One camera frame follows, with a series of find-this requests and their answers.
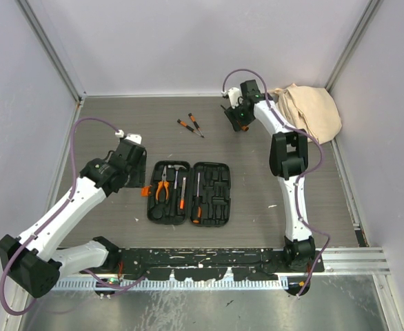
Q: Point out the black plastic tool case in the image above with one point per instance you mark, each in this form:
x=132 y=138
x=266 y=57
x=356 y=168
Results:
x=215 y=186

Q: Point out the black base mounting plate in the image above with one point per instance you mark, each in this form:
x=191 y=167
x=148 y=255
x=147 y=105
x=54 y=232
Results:
x=159 y=264

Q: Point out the beige cloth bag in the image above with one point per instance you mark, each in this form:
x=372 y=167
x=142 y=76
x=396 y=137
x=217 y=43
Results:
x=310 y=109

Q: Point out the small precision screwdriver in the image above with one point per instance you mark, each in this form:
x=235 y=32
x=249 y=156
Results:
x=185 y=125
x=196 y=125

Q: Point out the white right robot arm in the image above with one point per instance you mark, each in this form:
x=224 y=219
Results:
x=288 y=159

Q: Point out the orange black pliers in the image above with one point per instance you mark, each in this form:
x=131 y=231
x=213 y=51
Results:
x=163 y=186

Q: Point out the black handled screwdriver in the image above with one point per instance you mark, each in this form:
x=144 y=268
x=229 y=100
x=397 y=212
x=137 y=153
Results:
x=196 y=210

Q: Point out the slotted grey cable duct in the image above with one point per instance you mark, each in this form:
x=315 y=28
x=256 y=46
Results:
x=228 y=283

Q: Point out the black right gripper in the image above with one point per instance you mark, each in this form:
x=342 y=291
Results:
x=231 y=113

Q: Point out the black handled claw hammer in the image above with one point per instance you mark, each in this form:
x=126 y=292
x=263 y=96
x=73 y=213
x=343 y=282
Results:
x=176 y=168

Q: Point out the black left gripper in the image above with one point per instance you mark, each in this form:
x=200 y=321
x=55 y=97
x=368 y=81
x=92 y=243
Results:
x=138 y=181

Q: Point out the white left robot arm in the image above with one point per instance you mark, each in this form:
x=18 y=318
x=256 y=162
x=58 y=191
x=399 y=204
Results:
x=34 y=261

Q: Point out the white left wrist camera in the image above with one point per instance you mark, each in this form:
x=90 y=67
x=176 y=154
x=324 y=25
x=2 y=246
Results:
x=134 y=138

